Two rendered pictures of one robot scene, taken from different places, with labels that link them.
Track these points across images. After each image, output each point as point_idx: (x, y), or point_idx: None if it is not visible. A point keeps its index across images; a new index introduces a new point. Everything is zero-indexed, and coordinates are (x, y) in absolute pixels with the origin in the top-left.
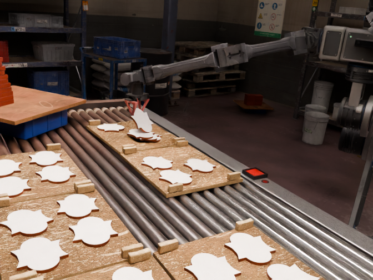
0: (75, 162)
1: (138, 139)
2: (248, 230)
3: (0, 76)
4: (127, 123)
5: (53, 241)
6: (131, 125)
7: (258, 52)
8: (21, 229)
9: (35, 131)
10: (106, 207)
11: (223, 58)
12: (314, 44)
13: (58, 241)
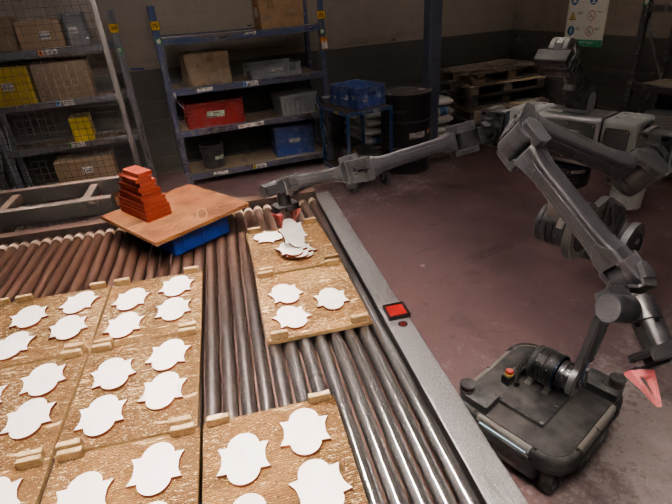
0: (207, 288)
1: None
2: (323, 404)
3: (152, 190)
4: None
5: (120, 401)
6: None
7: (392, 164)
8: (102, 382)
9: (188, 246)
10: (195, 358)
11: (350, 173)
12: (495, 136)
13: (123, 401)
